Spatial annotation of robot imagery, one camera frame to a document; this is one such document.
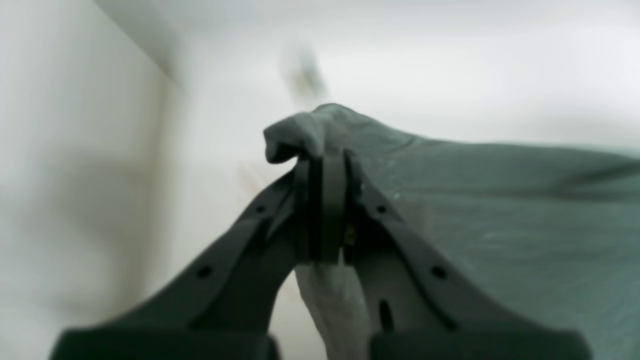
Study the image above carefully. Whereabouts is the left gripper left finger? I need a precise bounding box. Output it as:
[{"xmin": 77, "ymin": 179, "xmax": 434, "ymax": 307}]
[{"xmin": 51, "ymin": 157, "xmax": 318, "ymax": 360}]

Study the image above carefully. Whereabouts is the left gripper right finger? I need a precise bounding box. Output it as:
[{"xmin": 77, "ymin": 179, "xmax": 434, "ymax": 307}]
[{"xmin": 320, "ymin": 153, "xmax": 592, "ymax": 360}]

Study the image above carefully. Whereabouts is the dark grey t-shirt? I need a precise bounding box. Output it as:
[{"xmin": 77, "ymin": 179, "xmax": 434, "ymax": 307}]
[{"xmin": 263, "ymin": 104, "xmax": 640, "ymax": 360}]

